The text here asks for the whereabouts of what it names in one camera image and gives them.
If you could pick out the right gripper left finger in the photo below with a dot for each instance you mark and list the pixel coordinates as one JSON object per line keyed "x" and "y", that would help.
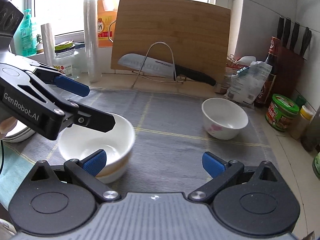
{"x": 83, "y": 172}

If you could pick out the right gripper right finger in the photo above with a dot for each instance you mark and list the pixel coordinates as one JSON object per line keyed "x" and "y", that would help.
{"x": 224, "y": 174}

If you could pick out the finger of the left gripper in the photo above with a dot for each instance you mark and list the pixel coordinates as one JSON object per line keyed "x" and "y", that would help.
{"x": 91, "y": 118}
{"x": 71, "y": 85}

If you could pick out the white floral bowl front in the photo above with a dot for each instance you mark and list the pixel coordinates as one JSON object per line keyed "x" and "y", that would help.
{"x": 78, "y": 142}

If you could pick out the white plate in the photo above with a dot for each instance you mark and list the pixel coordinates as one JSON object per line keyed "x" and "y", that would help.
{"x": 20, "y": 133}

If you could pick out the white floral bowl large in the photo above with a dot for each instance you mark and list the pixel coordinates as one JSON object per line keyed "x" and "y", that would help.
{"x": 223, "y": 119}

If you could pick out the white floral bowl back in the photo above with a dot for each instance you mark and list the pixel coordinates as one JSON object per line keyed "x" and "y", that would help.
{"x": 112, "y": 172}

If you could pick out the santoku kitchen knife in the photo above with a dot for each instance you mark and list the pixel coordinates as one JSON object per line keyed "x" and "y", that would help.
{"x": 133, "y": 61}

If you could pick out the person hand holding gripper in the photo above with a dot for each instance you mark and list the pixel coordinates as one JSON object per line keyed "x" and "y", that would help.
{"x": 6, "y": 126}

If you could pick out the glass jar green lid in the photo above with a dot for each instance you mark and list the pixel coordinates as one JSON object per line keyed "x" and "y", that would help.
{"x": 65, "y": 59}

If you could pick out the small potted plant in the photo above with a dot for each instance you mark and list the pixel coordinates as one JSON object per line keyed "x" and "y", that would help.
{"x": 39, "y": 45}

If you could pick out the plastic wrap roll short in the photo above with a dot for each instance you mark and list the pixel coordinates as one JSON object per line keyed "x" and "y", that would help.
{"x": 48, "y": 42}

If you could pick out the grey checked cloth mat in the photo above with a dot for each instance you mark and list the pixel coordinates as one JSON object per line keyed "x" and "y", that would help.
{"x": 171, "y": 139}

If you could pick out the green soap dispenser bottle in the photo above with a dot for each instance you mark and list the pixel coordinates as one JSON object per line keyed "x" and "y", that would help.
{"x": 27, "y": 41}

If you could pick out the plastic wrap roll tall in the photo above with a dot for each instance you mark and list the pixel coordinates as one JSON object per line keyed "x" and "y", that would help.
{"x": 91, "y": 40}

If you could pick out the green lid sauce jar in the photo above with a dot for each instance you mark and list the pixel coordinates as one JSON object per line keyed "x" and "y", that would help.
{"x": 281, "y": 112}

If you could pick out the dark soy sauce bottle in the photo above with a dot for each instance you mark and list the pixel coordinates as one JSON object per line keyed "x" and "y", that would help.
{"x": 272, "y": 61}

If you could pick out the white paper food bag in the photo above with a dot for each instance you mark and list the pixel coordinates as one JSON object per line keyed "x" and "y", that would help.
{"x": 248, "y": 82}

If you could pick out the small yellow lid jar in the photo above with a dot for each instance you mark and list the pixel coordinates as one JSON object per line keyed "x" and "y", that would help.
{"x": 301, "y": 122}

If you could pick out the orange oil jug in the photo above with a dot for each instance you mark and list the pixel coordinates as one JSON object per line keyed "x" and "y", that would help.
{"x": 106, "y": 22}

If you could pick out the wooden knife block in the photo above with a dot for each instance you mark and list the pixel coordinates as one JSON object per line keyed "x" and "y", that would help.
{"x": 290, "y": 63}

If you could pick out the bamboo cutting board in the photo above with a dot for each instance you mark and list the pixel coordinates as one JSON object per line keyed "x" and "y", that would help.
{"x": 192, "y": 34}

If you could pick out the metal wire board rack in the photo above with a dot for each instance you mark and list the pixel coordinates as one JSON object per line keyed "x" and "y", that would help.
{"x": 158, "y": 67}

